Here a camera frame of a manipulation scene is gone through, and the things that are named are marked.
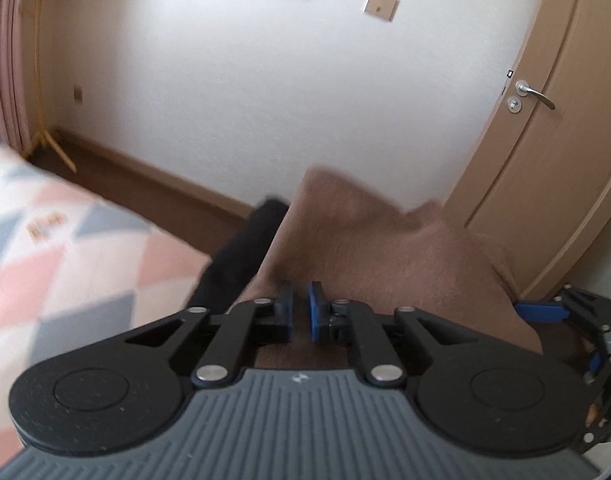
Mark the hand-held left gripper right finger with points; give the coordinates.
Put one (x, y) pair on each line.
(315, 310)

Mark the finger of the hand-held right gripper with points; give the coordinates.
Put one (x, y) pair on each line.
(540, 311)
(608, 385)

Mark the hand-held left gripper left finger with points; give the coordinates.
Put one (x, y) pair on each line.
(287, 310)

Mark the brown garment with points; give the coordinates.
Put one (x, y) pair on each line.
(385, 250)

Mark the black garment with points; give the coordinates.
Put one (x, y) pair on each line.
(240, 255)

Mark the wooden door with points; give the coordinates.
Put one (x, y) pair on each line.
(560, 185)

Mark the wooden baseboard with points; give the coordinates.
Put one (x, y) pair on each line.
(150, 172)

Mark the round door lock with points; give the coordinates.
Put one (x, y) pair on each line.
(514, 105)

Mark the pink grey patterned bed blanket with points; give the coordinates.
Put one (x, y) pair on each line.
(60, 270)

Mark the yellow wooden coat rack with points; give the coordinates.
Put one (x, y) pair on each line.
(39, 85)

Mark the pink curtain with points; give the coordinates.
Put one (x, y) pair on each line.
(5, 60)

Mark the beige wall plate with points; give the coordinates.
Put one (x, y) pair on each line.
(381, 5)

